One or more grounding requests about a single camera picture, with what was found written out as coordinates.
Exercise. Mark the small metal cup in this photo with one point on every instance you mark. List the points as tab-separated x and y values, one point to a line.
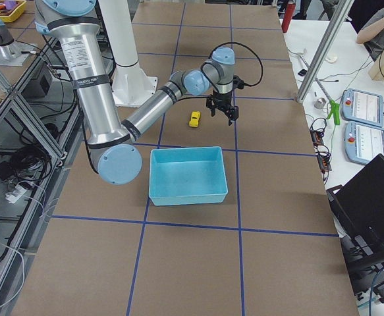
320	103

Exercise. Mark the yellow tray of toys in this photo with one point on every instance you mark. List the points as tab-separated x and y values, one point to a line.
10	11

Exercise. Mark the yellow beetle toy car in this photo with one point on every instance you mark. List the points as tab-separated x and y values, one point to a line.
194	119

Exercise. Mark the lower teach pendant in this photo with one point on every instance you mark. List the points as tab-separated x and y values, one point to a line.
363	142

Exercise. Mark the grey robot base background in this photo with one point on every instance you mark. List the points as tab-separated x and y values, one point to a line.
11	52

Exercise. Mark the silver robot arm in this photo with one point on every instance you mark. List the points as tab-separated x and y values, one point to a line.
79	28

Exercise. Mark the seated person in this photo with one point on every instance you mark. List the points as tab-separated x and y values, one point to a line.
372	34

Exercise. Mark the light blue plastic bin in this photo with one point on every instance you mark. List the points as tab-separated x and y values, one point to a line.
186	176

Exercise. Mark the orange black electronics board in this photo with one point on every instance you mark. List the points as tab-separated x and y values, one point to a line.
323	154

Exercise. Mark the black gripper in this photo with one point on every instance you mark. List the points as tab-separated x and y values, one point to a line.
220	100

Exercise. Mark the red cylinder bottle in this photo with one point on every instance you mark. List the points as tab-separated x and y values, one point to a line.
289	11

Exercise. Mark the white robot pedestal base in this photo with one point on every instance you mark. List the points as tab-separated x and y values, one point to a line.
131	86

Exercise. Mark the green clamp tool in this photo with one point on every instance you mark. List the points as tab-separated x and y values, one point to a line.
334	112

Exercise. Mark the aluminium frame post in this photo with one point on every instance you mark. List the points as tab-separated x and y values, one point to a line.
339	16

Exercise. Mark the teach pendant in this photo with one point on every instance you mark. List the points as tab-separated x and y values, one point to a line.
361	106
363	142

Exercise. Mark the upper teach pendant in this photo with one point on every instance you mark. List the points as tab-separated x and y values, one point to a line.
361	106

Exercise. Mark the black laptop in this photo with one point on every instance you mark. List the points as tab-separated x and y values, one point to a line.
360	208

